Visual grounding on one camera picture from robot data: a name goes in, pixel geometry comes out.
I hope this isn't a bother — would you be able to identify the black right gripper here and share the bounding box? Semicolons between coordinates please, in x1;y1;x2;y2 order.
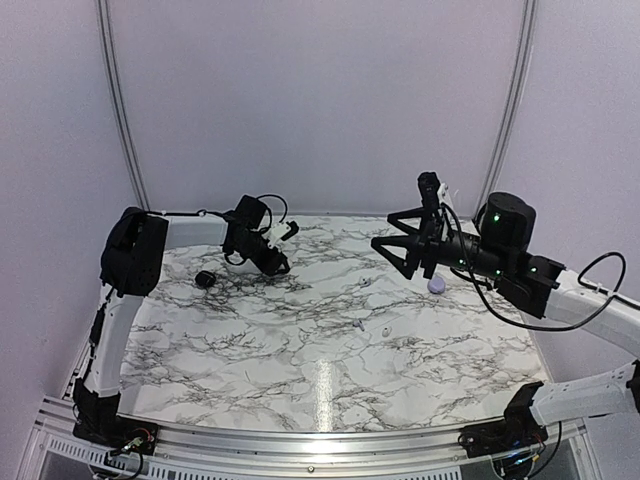
372;205;511;281

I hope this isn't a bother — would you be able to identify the black earbud charging case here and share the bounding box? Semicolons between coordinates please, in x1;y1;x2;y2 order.
194;270;216;289

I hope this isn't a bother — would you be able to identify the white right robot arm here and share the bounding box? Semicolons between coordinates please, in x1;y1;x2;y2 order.
371;192;639;448

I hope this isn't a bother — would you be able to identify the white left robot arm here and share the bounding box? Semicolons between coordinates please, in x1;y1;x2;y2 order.
74;195;299;398

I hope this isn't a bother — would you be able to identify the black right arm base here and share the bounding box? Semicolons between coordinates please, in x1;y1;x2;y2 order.
458;381;548;458

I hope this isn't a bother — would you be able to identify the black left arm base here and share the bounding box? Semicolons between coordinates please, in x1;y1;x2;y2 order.
72;380;159;455

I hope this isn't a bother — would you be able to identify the lavender round charging case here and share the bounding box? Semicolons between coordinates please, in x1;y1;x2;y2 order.
427;276;446;295

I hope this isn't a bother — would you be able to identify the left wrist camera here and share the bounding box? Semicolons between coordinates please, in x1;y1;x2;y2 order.
263;221;299;248

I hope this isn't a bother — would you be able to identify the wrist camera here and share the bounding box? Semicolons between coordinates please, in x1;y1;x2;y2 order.
263;221;299;248
417;172;444;217

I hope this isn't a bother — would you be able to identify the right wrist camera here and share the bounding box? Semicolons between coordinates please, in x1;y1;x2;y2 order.
417;172;444;217

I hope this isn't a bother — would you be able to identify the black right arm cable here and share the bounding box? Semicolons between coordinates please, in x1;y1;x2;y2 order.
439;204;640;332

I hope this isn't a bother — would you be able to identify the right aluminium corner post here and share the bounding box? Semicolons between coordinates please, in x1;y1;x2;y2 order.
473;0;539;217

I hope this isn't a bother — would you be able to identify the aluminium corner post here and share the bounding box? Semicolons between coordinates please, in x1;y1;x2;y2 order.
473;0;539;217
95;0;151;210

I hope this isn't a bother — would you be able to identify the aluminium front frame rail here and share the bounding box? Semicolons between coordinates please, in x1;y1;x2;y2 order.
17;397;600;479

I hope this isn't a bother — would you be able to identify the left aluminium corner post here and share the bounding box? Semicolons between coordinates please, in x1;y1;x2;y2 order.
95;0;151;210

